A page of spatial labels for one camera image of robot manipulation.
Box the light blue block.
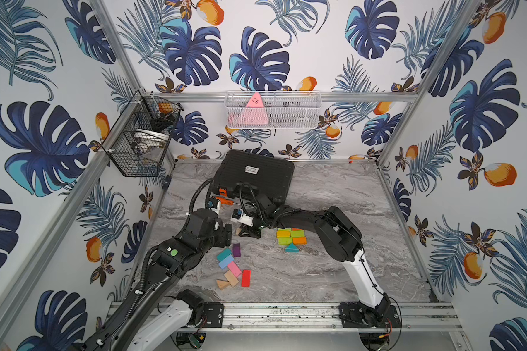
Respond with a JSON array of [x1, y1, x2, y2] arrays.
[[219, 255, 234, 269]]

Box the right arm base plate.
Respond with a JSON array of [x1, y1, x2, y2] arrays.
[[339, 302, 402, 329]]

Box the small teal block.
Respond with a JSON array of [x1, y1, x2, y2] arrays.
[[285, 244, 300, 253]]

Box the pink triangle card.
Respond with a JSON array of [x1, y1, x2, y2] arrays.
[[239, 92, 269, 127]]

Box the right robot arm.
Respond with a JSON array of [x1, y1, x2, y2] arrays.
[[231, 195, 391, 322]]

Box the orange handled screwdriver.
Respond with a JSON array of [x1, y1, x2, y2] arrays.
[[214, 196, 234, 206]]

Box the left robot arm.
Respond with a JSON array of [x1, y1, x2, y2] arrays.
[[69, 179, 232, 350]]

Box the black wire basket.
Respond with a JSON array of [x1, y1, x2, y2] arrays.
[[101, 91, 184, 178]]

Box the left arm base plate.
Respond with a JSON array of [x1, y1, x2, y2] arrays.
[[177, 290, 225, 329]]

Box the aluminium front rail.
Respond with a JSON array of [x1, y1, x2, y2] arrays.
[[100, 300, 463, 333]]

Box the purple block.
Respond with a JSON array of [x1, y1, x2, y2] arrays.
[[232, 244, 242, 257]]

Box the red block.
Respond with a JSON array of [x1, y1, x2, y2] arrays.
[[241, 269, 251, 288]]

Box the light green narrow block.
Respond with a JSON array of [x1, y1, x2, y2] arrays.
[[291, 230, 305, 238]]

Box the teal rectangular block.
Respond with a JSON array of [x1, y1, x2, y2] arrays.
[[217, 248, 232, 262]]

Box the orange rectangular block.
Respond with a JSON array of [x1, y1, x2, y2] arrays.
[[292, 237, 307, 245]]

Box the yellow block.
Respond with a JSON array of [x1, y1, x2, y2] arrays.
[[276, 230, 291, 238]]

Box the pink block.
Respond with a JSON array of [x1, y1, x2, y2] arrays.
[[228, 261, 242, 278]]

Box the natural wood triangle block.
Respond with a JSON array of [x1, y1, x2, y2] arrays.
[[215, 279, 231, 290]]

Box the black plastic tool case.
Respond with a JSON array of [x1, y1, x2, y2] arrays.
[[211, 150, 295, 205]]

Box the white mesh wall basket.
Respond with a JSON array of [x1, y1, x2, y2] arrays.
[[224, 92, 322, 129]]

